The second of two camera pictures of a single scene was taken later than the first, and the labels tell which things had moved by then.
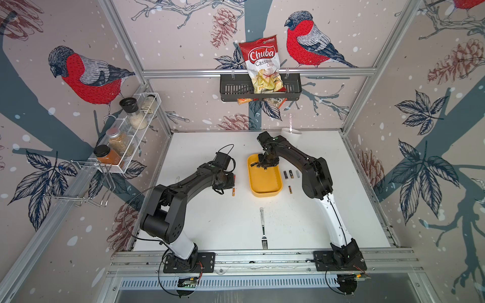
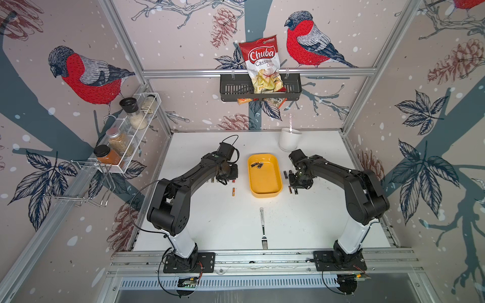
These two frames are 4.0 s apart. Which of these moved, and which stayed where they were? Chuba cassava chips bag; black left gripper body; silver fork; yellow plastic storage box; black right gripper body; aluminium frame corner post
Moved: black right gripper body; black left gripper body
Stayed: silver fork; aluminium frame corner post; yellow plastic storage box; Chuba cassava chips bag
